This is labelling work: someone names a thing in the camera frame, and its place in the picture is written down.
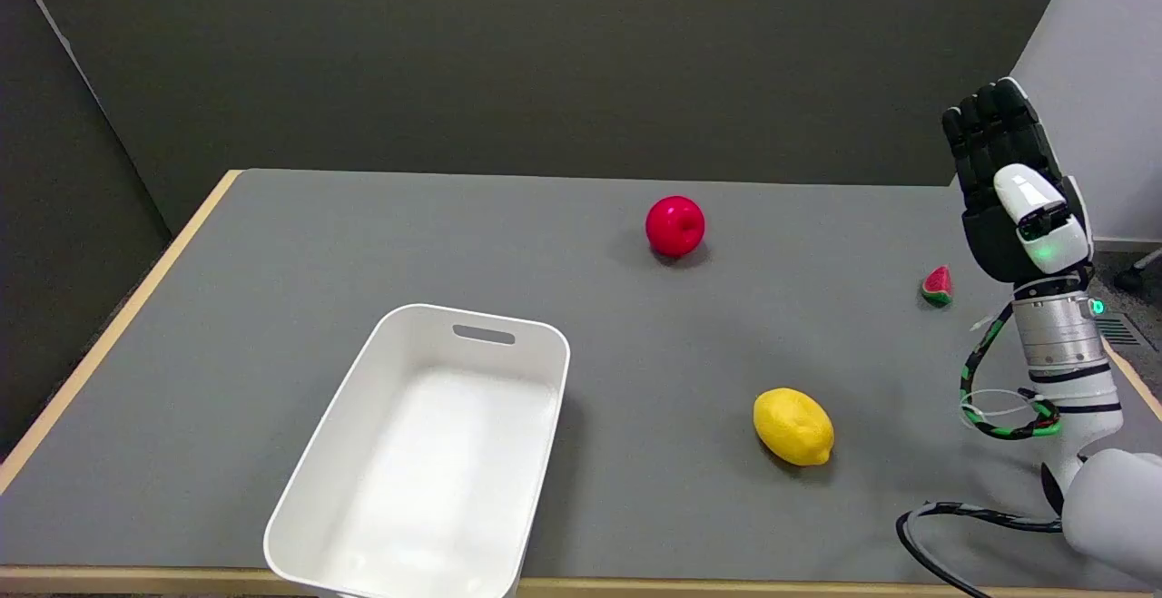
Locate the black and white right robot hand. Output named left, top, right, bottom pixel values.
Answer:
left=941, top=77, right=1096, bottom=287

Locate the yellow lemon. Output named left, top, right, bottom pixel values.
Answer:
left=753, top=387, right=835, bottom=467

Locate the small watermelon slice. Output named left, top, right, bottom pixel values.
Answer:
left=921, top=265, right=954, bottom=309

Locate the black chair base leg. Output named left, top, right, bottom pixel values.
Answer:
left=1114, top=248, right=1162, bottom=293

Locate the floor vent grille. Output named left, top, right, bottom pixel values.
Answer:
left=1097, top=312, right=1150, bottom=350

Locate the red apple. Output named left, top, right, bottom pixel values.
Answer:
left=645, top=195, right=706, bottom=260

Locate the white plastic bin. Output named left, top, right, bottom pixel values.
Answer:
left=263, top=303, right=572, bottom=598

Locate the green and black braided cable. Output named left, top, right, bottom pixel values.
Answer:
left=960, top=302, right=1062, bottom=441

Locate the thick black cable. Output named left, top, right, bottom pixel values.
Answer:
left=895, top=501, right=1065, bottom=598

